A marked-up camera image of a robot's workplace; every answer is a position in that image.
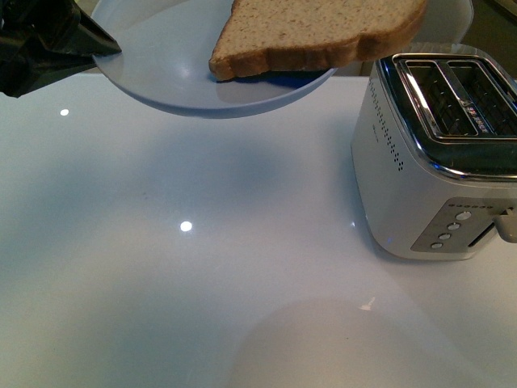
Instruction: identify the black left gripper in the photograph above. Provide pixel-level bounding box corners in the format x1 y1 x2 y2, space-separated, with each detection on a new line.
1 1 121 97

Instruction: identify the brown bread slice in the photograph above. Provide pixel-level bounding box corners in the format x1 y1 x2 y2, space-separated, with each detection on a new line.
208 0 427 81

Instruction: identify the white silver toaster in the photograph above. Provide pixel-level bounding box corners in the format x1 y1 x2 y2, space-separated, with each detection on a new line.
351 45 516 260

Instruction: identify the light blue round plate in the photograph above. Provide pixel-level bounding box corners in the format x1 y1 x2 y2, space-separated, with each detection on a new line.
90 0 474 119

